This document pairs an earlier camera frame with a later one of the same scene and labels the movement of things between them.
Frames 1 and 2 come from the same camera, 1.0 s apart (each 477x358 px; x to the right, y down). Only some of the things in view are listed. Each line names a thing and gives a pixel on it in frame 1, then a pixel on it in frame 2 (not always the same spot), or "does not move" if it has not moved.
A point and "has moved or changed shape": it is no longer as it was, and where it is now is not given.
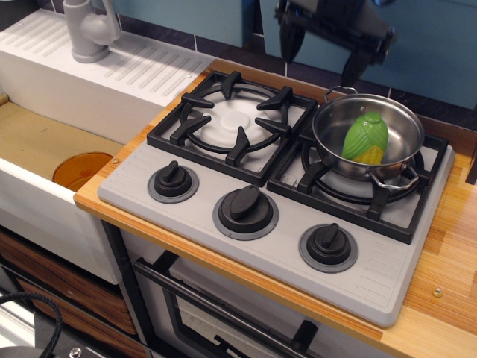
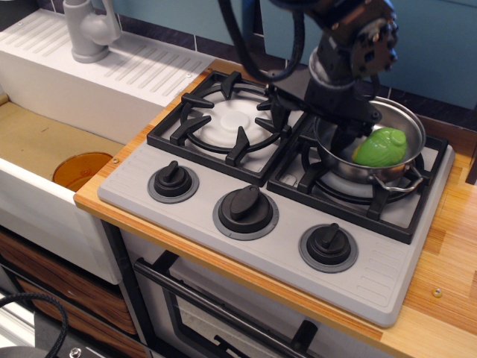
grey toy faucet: [92, 31] does not move
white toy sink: [53, 107] does not move
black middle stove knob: [246, 214] does not move
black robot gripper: [355, 22] → [343, 107]
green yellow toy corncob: [366, 139] has moved or changed shape
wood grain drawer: [93, 308] does not move
